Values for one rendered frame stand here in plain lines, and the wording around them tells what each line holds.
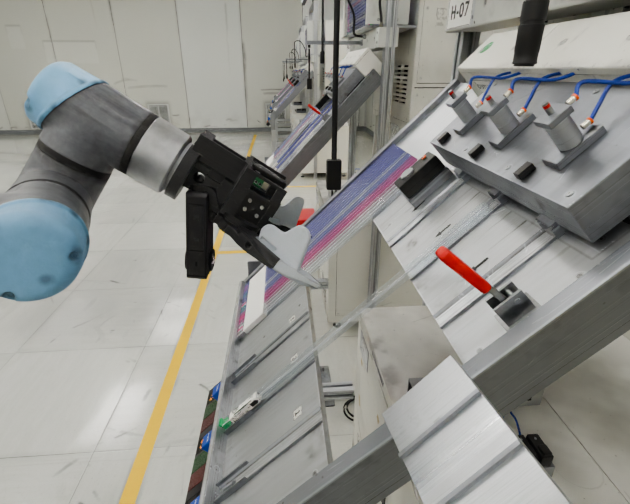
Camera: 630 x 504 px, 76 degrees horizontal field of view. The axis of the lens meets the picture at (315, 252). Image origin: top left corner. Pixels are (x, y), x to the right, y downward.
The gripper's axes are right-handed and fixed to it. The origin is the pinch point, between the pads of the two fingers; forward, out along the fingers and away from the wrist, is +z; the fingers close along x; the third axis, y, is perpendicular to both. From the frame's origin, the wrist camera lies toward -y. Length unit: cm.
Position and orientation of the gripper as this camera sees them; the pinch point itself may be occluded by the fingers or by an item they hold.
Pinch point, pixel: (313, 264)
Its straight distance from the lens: 53.1
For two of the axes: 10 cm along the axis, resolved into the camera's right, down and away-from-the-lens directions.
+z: 8.2, 4.8, 2.9
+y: 5.6, -7.7, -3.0
